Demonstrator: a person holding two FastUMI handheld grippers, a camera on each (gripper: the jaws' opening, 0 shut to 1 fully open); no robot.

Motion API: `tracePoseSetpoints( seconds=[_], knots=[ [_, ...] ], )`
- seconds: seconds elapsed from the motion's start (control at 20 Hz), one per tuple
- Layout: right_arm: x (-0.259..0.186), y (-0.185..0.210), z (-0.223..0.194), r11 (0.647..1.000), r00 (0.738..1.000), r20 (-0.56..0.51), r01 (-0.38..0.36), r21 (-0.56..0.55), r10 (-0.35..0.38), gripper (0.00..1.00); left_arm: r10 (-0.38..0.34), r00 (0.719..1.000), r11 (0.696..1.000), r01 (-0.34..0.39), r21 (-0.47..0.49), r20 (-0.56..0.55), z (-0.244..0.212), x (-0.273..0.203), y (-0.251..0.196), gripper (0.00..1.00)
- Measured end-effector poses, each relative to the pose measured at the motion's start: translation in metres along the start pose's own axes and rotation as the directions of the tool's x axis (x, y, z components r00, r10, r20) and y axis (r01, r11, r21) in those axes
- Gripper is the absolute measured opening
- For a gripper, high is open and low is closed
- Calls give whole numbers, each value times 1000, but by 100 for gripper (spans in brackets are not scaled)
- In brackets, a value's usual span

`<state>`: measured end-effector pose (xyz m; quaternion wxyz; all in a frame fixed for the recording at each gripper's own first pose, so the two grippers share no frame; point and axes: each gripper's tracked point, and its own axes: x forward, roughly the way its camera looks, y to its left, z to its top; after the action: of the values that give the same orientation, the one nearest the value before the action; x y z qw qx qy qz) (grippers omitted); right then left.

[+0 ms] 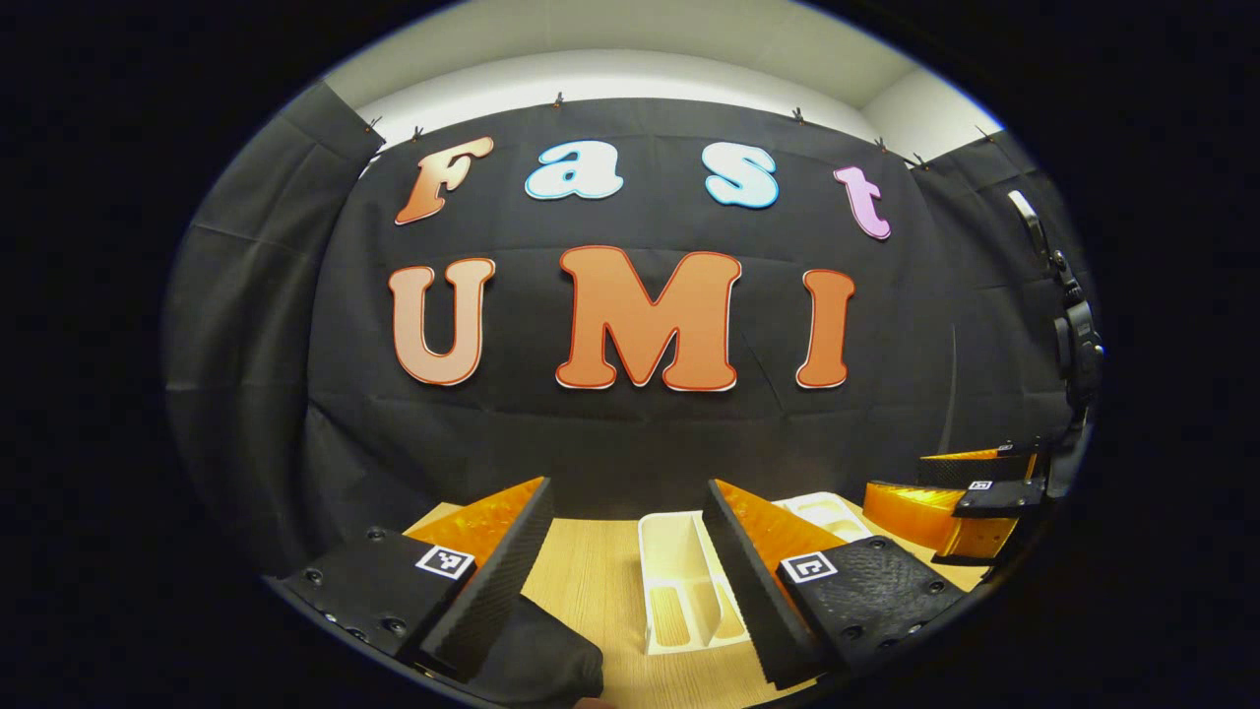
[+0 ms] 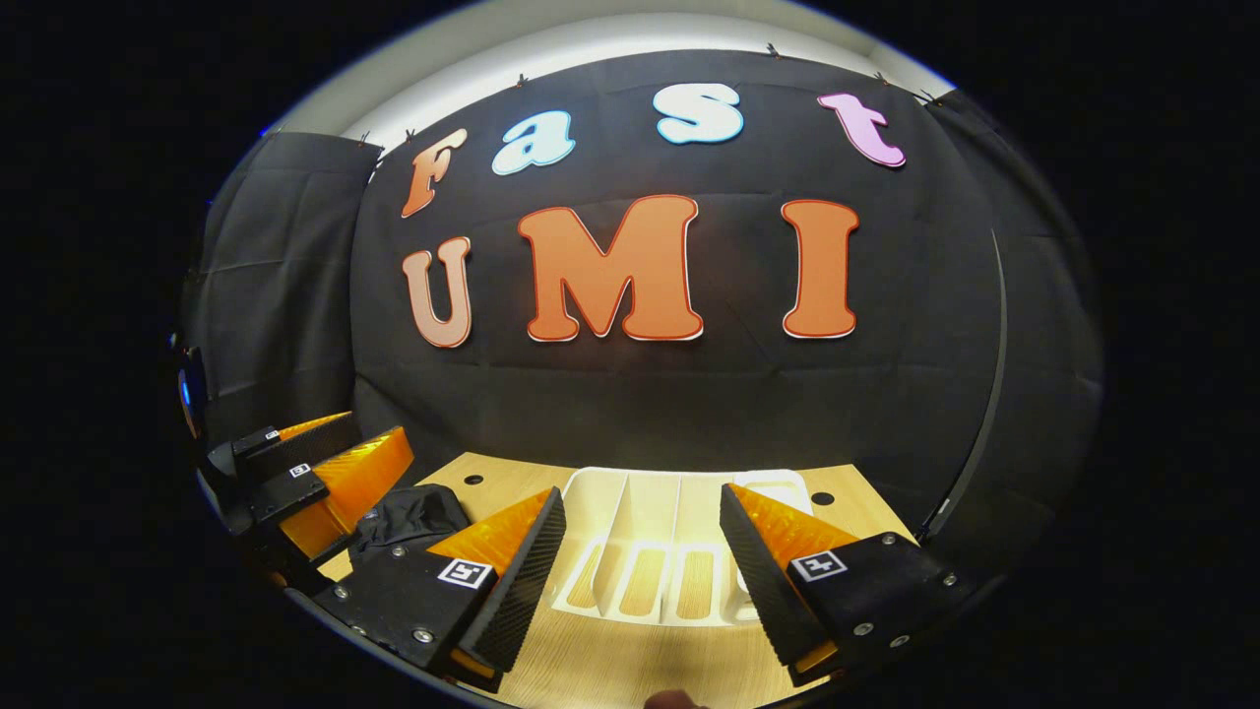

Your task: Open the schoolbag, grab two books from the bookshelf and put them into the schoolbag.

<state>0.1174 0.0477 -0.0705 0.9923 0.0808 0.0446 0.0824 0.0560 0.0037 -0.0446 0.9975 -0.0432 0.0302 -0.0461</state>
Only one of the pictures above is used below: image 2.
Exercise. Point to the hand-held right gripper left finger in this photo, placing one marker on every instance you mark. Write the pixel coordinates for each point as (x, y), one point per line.
(527, 581)

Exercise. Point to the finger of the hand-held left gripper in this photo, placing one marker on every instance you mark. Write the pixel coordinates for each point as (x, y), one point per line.
(345, 492)
(315, 441)

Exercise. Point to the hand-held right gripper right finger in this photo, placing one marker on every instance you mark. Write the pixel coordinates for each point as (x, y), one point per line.
(763, 591)

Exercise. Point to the white bookshelf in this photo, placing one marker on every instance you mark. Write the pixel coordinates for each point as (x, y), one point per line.
(650, 512)

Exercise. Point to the black schoolbag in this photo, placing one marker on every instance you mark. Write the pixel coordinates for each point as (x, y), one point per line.
(409, 517)

